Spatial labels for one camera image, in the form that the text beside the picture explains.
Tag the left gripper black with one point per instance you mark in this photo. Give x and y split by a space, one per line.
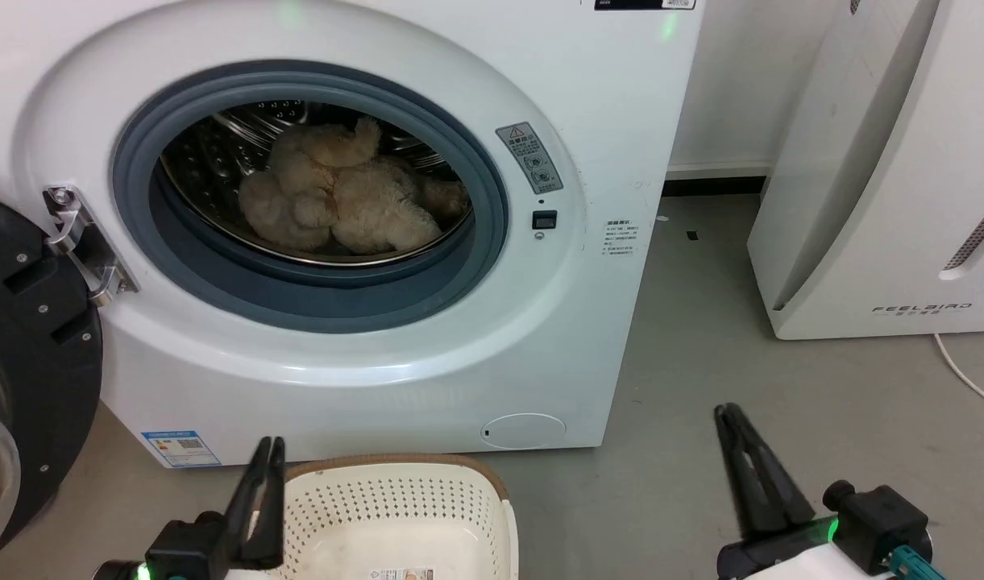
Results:
189 552

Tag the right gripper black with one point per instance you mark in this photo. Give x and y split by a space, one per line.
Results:
770 552

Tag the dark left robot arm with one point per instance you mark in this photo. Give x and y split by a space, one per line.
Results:
121 572

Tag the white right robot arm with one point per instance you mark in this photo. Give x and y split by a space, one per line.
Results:
822 568

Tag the cream perforated laundry basket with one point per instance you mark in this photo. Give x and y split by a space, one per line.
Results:
395 515

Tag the black round washing machine door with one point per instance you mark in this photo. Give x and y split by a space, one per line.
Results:
48 379

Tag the white front-load washing machine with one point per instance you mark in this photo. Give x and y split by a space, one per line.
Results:
459 354

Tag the beige plush toy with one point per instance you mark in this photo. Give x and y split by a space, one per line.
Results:
363 209

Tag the stainless steel washing drum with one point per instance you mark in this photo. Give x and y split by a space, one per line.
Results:
209 153

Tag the blue energy label sticker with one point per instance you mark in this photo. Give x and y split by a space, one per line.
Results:
181 449

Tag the grey rubber door gasket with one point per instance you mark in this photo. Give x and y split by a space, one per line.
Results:
314 290

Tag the round white filter cover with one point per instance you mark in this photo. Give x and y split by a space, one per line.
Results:
524 431

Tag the small printed text sticker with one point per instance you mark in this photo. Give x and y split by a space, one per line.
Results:
620 238

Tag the black baseboard strip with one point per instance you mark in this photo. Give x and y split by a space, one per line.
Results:
713 186

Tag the chrome door hinge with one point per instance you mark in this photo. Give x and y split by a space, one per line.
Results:
89 246

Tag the white air purifier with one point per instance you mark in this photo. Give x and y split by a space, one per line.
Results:
886 177

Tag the black door latch slot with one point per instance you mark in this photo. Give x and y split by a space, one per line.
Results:
544 219

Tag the grey warning sticker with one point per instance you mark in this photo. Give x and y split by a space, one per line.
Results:
530 157

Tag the black model label strip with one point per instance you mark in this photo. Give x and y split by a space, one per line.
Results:
637 4

